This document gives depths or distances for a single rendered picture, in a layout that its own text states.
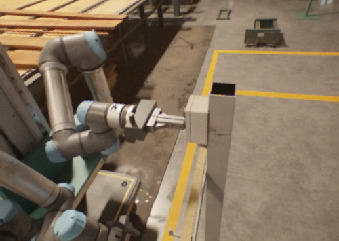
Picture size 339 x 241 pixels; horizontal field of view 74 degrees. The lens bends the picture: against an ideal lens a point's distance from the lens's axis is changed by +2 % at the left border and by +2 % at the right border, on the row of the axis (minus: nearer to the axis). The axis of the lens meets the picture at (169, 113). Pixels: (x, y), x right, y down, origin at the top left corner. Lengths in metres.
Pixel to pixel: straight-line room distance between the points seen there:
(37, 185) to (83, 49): 0.50
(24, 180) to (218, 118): 0.58
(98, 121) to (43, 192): 0.29
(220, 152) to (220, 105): 0.16
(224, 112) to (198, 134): 0.10
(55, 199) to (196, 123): 0.53
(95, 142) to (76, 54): 0.36
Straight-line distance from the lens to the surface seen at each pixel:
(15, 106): 1.15
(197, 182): 0.72
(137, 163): 2.09
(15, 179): 0.80
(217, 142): 0.62
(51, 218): 0.86
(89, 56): 0.96
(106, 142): 0.76
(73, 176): 1.27
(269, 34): 4.14
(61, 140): 0.79
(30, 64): 2.15
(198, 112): 0.55
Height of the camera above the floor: 1.60
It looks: 38 degrees down
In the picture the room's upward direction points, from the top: 6 degrees counter-clockwise
